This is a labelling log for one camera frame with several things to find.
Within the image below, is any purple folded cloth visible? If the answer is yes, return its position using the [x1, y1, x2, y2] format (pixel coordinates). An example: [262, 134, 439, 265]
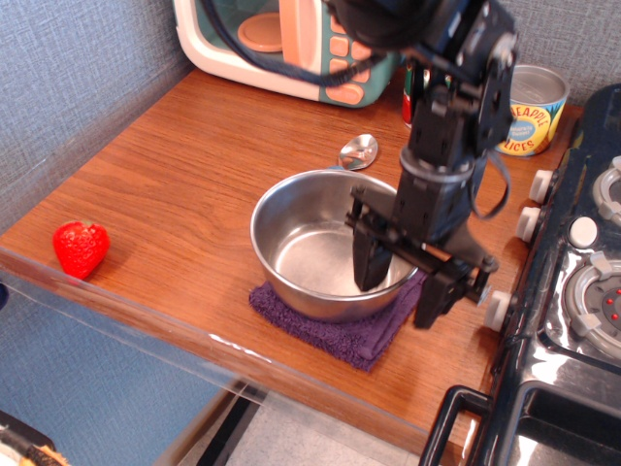
[249, 272, 427, 372]

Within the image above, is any white stove knob bottom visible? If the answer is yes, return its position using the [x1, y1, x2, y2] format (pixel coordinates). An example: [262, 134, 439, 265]
[484, 290, 512, 332]

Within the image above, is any tomato sauce can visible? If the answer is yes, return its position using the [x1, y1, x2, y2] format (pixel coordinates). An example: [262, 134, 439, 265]
[402, 60, 431, 129]

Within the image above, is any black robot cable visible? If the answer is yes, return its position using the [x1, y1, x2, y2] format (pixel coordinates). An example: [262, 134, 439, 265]
[201, 0, 511, 220]

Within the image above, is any blue handled metal spoon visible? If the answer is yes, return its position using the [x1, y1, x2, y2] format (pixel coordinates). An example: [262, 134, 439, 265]
[329, 134, 379, 171]

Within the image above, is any black toy stove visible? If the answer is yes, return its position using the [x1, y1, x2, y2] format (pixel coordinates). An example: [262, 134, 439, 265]
[419, 83, 621, 466]

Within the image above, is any white stove knob middle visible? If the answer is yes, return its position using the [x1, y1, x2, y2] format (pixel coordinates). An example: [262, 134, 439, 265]
[515, 207, 540, 243]

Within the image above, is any pineapple slices can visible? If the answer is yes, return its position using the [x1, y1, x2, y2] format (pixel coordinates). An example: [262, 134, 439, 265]
[496, 65, 570, 156]

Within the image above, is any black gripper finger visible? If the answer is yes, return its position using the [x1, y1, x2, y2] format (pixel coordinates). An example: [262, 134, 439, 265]
[413, 271, 469, 329]
[352, 230, 392, 291]

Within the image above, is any black oven door handle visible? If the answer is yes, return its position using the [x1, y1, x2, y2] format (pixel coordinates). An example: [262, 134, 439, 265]
[419, 385, 493, 465]

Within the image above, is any white stove knob top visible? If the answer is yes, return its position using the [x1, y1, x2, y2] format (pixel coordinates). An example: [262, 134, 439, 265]
[529, 170, 554, 204]

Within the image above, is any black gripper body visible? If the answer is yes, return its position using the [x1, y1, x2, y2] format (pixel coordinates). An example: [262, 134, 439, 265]
[345, 148, 498, 303]

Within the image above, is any white stove knob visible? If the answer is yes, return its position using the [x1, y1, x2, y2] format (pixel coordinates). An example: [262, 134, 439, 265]
[515, 207, 540, 243]
[484, 290, 512, 332]
[529, 170, 554, 204]

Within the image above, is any teal toy microwave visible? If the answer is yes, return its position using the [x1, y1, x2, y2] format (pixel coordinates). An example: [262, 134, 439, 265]
[173, 1, 402, 108]

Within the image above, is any red toy strawberry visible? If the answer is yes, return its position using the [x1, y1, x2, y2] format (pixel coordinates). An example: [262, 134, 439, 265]
[52, 220, 111, 280]

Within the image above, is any stainless steel pot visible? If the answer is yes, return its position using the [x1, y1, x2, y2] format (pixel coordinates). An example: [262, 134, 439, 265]
[250, 169, 416, 323]

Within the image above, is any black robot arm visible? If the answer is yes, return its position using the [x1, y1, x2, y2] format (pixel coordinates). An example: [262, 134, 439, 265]
[328, 1, 517, 329]

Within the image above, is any clear acrylic barrier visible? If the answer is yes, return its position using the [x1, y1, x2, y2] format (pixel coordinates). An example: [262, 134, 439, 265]
[1, 251, 418, 465]

